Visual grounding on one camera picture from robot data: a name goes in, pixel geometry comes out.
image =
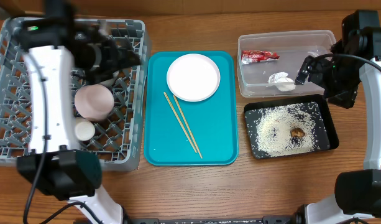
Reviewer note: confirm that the black rectangular tray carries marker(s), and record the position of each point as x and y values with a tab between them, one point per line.
322	104

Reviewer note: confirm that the grey bowl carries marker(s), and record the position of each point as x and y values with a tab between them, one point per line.
110	82

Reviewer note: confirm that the white rice pile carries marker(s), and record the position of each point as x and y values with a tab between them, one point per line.
269	130

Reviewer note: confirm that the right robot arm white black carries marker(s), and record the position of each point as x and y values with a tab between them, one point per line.
357	194

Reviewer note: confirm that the large white round plate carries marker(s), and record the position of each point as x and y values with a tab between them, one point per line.
193	77

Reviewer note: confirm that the white tissue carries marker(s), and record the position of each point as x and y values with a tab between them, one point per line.
282	81

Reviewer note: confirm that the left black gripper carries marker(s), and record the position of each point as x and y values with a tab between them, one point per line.
118	62

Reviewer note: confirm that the teal plastic serving tray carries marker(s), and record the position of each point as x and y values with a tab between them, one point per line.
213	121

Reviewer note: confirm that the wooden chopstick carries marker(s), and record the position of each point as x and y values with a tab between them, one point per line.
188	127
179	121

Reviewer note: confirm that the clear plastic bin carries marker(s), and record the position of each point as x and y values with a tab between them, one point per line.
292	47

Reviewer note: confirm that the red snack wrapper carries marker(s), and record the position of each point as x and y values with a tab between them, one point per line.
256	56

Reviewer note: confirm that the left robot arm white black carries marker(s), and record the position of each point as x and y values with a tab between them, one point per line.
55	164

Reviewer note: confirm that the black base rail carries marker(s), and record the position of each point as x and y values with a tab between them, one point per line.
274	219

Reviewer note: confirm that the white cup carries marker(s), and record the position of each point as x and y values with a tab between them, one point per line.
84	129

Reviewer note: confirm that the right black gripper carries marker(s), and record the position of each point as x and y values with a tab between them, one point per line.
314	73

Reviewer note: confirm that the grey plastic dish rack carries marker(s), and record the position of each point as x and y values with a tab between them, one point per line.
117	140

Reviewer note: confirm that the small pink bowl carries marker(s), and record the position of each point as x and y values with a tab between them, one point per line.
94	102

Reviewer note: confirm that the dark brown food lump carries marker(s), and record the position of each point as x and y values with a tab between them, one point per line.
297	133

